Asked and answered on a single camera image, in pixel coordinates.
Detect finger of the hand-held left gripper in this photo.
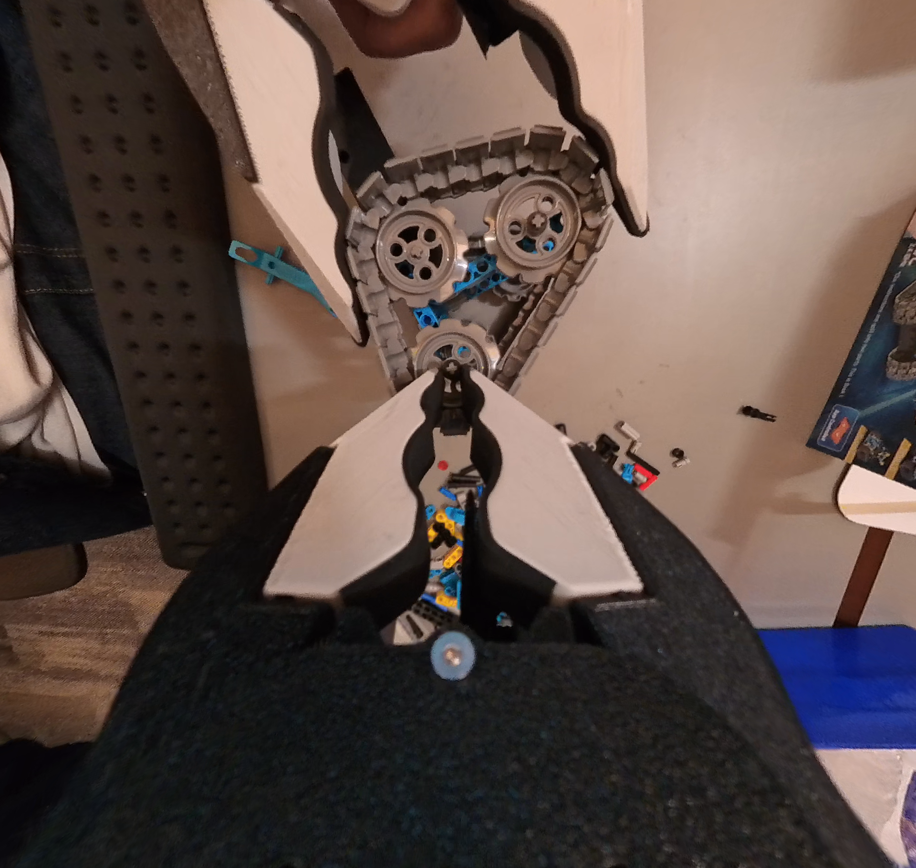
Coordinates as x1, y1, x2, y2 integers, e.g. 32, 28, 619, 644
202, 0, 369, 345
458, 0, 651, 237

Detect blue plastic bin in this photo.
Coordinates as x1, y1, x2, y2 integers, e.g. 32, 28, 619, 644
757, 625, 916, 868

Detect blue brick separator tool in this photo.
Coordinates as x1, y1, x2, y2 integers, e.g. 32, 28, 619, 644
229, 240, 337, 318

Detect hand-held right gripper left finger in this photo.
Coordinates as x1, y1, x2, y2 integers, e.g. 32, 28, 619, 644
262, 369, 448, 602

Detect clear plastic bags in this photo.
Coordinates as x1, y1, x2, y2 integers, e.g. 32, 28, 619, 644
816, 748, 916, 868

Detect person's left hand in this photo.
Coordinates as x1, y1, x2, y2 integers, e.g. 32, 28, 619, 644
349, 0, 468, 60

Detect black dimpled pad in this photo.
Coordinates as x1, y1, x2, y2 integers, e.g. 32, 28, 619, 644
14, 0, 271, 570

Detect person's denim jacket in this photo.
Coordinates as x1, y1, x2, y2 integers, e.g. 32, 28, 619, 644
0, 0, 153, 554

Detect blue robot kit box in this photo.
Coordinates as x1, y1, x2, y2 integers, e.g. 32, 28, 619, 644
806, 213, 916, 490

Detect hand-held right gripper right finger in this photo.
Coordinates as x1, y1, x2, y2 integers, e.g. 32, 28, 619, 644
458, 369, 645, 610

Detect brown wooden bar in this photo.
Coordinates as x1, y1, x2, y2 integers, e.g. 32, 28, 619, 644
832, 528, 895, 629

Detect white rounded board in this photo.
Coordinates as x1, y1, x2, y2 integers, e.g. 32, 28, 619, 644
836, 463, 916, 536

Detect grey toy track belt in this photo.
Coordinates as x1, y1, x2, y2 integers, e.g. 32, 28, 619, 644
345, 124, 615, 397

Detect black toy axle pin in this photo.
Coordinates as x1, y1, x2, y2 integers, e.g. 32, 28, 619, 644
438, 361, 473, 434

